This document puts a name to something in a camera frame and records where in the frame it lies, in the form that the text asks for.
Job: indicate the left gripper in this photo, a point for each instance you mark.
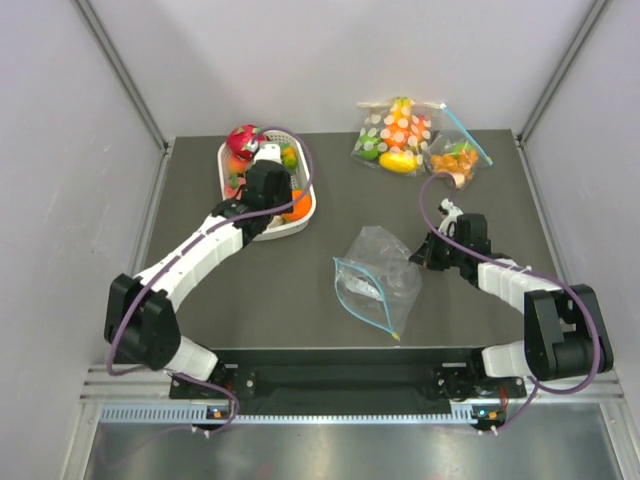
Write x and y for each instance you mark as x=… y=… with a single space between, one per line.
x=286 y=196

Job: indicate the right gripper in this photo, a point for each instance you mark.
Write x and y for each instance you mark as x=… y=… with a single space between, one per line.
x=426 y=257

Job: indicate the red fake dragon fruit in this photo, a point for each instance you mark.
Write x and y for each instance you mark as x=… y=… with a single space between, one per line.
x=244 y=141

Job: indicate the clear blue zip bag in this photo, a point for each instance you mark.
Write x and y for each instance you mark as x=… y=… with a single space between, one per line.
x=376 y=282

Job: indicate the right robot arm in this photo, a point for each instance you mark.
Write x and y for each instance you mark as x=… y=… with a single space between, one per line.
x=564 y=331

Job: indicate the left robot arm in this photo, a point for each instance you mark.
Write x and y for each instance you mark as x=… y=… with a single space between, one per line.
x=141 y=321

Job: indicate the orange fake tangerine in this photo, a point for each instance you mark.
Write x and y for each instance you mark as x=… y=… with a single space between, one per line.
x=301 y=208

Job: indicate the red fake peach in basket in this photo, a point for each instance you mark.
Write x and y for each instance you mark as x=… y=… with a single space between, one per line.
x=237 y=165

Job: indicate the green yellow fake lime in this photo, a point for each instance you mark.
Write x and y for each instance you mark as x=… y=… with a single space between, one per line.
x=289 y=157

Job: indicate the small bag of orange pieces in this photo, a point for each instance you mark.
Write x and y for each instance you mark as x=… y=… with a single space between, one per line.
x=454 y=150

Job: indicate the polka dot fruit bag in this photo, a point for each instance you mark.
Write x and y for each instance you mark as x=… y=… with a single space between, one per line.
x=396 y=134

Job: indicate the white plastic basket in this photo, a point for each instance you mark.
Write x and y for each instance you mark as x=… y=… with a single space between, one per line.
x=278 y=228

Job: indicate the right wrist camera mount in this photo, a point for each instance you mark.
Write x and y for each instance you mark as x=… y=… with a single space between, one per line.
x=449 y=213

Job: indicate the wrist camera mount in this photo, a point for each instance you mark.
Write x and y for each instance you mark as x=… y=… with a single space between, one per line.
x=268 y=151
x=449 y=213

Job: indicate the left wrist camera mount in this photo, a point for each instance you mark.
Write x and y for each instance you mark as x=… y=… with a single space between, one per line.
x=268 y=151

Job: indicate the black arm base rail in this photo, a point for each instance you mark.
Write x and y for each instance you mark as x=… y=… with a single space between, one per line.
x=400 y=380

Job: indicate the grey cable duct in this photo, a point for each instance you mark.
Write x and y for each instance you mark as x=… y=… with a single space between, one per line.
x=217 y=414

